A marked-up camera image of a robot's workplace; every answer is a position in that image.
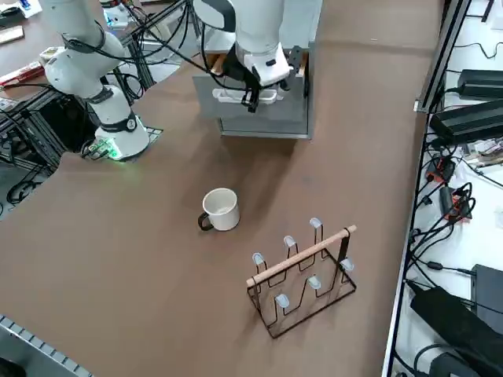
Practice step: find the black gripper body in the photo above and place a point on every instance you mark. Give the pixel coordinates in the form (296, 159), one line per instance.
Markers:
(236, 66)

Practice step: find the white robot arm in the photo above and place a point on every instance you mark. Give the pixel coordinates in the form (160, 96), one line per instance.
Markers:
(255, 27)

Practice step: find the gray drawer with recessed grip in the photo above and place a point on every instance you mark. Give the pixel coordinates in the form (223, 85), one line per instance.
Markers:
(267, 126)

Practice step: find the gray steel drawer cabinet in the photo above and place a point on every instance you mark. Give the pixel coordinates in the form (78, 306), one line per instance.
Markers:
(302, 19)

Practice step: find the white device with blue light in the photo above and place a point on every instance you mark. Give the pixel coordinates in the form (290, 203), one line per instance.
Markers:
(116, 17)

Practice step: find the dark ribbed power adapter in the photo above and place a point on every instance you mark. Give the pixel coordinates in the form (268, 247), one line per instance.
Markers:
(467, 121)

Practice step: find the red and black device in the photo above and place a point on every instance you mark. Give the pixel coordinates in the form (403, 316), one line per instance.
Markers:
(442, 169)

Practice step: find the small printed box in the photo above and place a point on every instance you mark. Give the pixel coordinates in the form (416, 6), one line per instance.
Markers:
(49, 53)

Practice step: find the black power adapter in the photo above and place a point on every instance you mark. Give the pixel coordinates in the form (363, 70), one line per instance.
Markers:
(483, 82)

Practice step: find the red packet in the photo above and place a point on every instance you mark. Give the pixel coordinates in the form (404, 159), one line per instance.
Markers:
(23, 74)

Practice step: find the printed packaging pile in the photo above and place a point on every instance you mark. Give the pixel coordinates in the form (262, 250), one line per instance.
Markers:
(487, 151)

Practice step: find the orange and black device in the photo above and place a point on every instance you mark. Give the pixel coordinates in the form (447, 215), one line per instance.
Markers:
(452, 204)

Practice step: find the large black power brick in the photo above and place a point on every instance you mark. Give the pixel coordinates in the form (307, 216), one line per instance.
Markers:
(452, 318)

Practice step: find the black box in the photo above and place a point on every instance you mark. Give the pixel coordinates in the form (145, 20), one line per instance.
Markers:
(489, 290)

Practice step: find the aluminium profile post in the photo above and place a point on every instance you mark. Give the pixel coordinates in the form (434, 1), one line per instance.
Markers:
(443, 55)

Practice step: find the slotted aluminium edge rail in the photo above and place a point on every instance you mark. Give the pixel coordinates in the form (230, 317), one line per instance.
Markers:
(39, 349)

